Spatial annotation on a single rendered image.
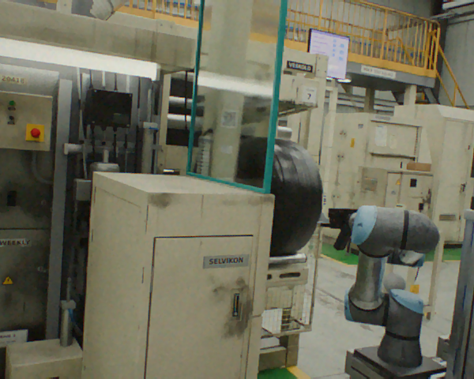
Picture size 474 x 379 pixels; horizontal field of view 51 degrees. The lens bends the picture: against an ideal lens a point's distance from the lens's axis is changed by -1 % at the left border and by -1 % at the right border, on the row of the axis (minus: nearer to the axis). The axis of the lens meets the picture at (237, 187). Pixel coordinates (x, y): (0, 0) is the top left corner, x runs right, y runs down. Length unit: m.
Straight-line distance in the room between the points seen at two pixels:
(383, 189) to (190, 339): 5.50
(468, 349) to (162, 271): 1.05
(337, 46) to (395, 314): 5.10
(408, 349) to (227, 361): 0.64
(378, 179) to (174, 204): 5.63
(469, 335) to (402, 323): 0.22
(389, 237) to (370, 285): 0.26
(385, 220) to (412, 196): 5.68
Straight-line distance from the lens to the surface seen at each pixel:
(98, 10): 2.25
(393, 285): 4.81
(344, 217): 1.98
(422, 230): 1.46
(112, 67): 2.02
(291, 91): 2.63
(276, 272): 2.25
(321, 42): 6.43
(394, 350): 1.83
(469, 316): 1.84
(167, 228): 1.33
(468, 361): 1.87
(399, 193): 6.94
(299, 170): 2.16
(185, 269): 1.37
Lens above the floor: 1.41
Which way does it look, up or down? 5 degrees down
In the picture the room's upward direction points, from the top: 5 degrees clockwise
